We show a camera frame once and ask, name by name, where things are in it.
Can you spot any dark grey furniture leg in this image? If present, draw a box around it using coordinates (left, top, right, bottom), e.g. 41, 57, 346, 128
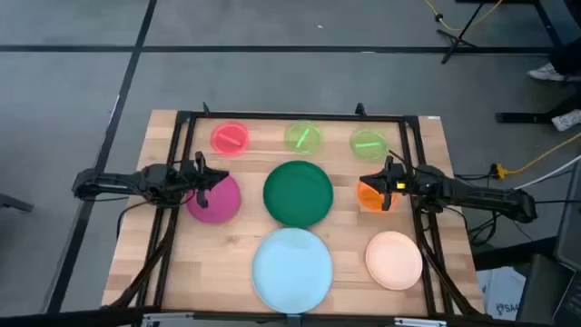
0, 192, 35, 214

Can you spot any person's leg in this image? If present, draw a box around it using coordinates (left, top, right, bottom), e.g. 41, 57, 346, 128
547, 36, 581, 78

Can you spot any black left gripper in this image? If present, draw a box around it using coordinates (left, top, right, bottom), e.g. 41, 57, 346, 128
181, 151, 231, 210

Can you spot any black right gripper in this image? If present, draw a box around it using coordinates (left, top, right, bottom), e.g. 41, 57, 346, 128
359, 155, 412, 213

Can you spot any green translucent divided plate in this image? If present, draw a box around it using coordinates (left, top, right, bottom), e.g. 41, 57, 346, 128
283, 120, 324, 155
349, 128, 390, 163

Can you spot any white printed bag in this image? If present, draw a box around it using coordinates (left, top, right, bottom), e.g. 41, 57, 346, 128
475, 266, 527, 322

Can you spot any orange translucent divided plate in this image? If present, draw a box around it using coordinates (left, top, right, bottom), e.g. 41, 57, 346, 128
356, 181, 400, 213

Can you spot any red translucent divided plate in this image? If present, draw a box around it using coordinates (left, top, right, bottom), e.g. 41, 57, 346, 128
210, 120, 251, 158

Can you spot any black floor stand base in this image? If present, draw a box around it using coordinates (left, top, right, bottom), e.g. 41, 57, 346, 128
494, 93, 581, 125

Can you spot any black tripod stand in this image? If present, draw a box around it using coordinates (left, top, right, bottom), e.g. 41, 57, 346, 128
435, 0, 489, 65

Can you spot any yellow extension cord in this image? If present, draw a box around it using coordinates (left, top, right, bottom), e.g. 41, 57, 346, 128
493, 133, 581, 181

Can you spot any person's white shoe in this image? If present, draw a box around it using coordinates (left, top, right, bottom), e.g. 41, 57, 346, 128
527, 62, 566, 83
550, 108, 581, 133

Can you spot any large light blue plate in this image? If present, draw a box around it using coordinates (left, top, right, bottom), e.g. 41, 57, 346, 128
251, 227, 335, 315

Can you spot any white cable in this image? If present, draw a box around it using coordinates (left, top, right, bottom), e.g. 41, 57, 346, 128
514, 154, 581, 192

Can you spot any large dark green plate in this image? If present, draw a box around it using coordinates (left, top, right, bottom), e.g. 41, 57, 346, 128
262, 160, 335, 230

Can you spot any thin yellow cable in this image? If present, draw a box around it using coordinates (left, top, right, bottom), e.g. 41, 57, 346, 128
423, 0, 506, 33

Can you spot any black metal table frame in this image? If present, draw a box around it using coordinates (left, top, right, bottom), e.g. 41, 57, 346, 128
106, 108, 489, 327

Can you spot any magenta plastic plate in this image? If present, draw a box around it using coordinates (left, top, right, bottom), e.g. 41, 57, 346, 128
185, 173, 242, 225

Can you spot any silver aluminium bracket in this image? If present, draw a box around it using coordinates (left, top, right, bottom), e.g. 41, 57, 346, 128
142, 312, 195, 327
393, 317, 448, 327

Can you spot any peach plastic plate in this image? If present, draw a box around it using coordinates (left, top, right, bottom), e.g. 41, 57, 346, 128
364, 230, 424, 292

